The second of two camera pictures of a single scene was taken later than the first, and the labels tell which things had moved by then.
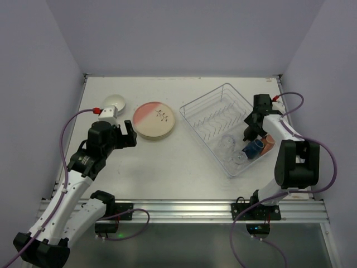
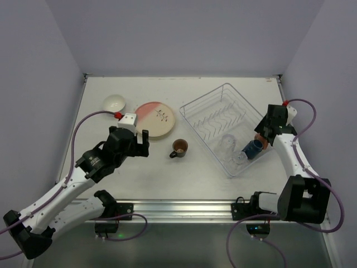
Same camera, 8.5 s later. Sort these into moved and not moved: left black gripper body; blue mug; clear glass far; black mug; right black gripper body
Moved: black mug; left black gripper body; right black gripper body
Not moved: clear glass far; blue mug
